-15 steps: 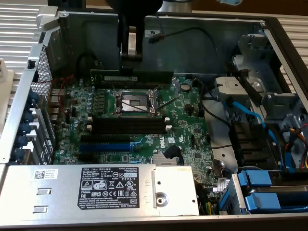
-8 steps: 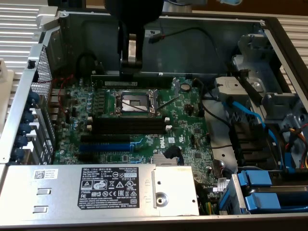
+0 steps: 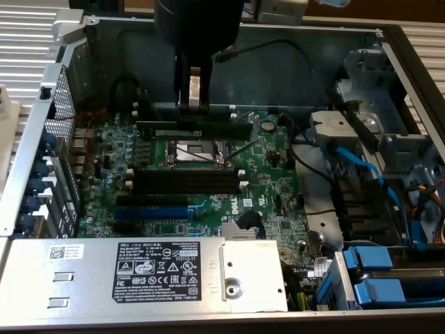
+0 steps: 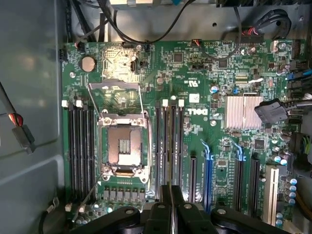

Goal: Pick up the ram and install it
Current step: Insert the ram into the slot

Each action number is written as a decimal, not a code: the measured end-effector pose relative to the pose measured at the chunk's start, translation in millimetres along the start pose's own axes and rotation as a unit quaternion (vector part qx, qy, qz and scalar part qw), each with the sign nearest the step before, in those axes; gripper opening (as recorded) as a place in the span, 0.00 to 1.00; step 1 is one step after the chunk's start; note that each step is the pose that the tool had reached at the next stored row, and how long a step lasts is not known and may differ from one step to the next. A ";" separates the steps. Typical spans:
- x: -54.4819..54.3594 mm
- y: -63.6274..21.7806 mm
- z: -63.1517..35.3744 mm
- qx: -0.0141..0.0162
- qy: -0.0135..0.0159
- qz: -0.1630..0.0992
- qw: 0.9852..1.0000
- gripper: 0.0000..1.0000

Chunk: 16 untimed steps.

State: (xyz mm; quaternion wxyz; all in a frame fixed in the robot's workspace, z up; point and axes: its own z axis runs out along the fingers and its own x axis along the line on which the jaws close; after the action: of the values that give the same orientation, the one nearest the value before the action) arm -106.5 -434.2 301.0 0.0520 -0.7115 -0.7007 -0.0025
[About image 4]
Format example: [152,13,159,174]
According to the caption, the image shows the CPU socket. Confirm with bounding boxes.
[97,112,151,185]

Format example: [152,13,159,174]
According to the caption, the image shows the white expansion slot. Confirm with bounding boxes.
[264,165,280,227]

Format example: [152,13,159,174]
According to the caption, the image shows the black sleeved cable bundle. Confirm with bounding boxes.
[240,9,293,44]

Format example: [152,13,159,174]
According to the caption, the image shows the black wire with small plug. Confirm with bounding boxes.
[191,6,243,61]

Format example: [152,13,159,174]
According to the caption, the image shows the black power plug with cable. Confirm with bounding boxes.
[254,97,312,127]

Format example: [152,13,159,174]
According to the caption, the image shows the grey metal PC case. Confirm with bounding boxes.
[0,0,312,234]

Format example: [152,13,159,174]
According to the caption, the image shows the black fan wire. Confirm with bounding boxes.
[70,0,112,52]

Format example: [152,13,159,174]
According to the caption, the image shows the silver finned heat sink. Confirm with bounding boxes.
[224,95,264,130]

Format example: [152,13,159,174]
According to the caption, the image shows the thin metal locking lever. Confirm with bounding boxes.
[72,172,104,223]
[145,110,154,184]

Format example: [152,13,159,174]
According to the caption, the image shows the yellow and black wire bundle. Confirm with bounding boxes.
[289,131,312,178]

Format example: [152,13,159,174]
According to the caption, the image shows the green Dell motherboard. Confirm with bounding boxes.
[60,39,308,234]

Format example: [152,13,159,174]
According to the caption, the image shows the black looped cable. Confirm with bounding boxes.
[38,196,60,234]

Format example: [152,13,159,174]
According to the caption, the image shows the thin cable with black plug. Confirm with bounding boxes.
[0,81,36,155]

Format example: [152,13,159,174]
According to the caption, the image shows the silver coin cell battery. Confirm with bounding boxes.
[81,56,96,73]

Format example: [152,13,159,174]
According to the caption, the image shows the metal socket cover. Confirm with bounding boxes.
[87,79,145,118]

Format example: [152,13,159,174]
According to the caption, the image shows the black expansion slot blue latch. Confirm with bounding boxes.
[233,143,247,212]

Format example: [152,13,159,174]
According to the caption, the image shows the RAM slot black latches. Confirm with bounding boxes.
[170,102,178,187]
[86,103,96,205]
[155,101,162,203]
[73,102,81,206]

